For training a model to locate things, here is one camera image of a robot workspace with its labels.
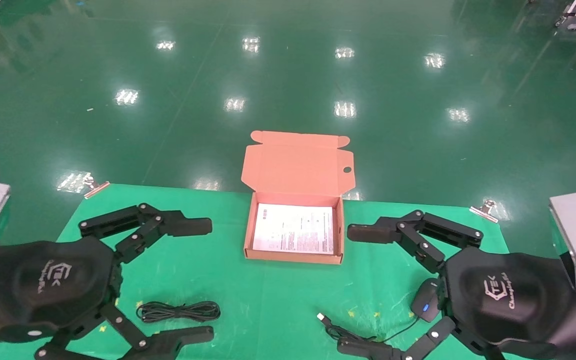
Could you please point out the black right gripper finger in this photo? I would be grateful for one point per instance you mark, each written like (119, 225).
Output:
(368, 350)
(370, 233)

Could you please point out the silver binder clip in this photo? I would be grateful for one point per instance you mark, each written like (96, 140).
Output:
(96, 188)
(485, 211)

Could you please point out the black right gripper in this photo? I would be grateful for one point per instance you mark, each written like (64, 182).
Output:
(508, 295)

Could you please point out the green table cloth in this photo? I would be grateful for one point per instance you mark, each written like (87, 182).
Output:
(248, 300)

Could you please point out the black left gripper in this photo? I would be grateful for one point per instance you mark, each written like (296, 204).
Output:
(43, 287)

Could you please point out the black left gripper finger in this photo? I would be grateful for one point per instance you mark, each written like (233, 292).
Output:
(188, 226)

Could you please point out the open orange cardboard box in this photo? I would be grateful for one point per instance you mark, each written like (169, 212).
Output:
(293, 165)

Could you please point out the white printed instruction sheet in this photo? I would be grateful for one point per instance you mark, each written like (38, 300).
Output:
(293, 227)

